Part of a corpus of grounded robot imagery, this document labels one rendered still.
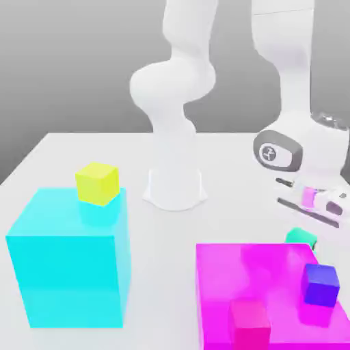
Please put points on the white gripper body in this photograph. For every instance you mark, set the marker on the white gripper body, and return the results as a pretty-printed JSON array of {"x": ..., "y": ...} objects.
[{"x": 314, "y": 218}]

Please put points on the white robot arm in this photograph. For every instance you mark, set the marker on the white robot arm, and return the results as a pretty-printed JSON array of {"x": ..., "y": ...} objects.
[{"x": 172, "y": 114}]

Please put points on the small green cube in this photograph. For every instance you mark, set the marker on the small green cube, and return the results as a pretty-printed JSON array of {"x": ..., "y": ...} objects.
[{"x": 299, "y": 235}]

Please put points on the small blue cube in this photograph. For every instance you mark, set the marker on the small blue cube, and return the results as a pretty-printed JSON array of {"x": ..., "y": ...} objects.
[{"x": 320, "y": 287}]

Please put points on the small red cube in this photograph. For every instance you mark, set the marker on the small red cube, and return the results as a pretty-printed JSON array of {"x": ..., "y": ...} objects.
[{"x": 250, "y": 325}]

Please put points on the small yellow cube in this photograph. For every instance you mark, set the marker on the small yellow cube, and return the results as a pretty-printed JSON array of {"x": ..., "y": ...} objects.
[{"x": 97, "y": 183}]

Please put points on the large magenta box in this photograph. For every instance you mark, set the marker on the large magenta box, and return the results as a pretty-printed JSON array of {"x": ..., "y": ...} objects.
[{"x": 246, "y": 273}]

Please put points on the large cyan box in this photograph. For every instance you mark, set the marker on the large cyan box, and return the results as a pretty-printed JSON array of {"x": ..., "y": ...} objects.
[{"x": 68, "y": 273}]

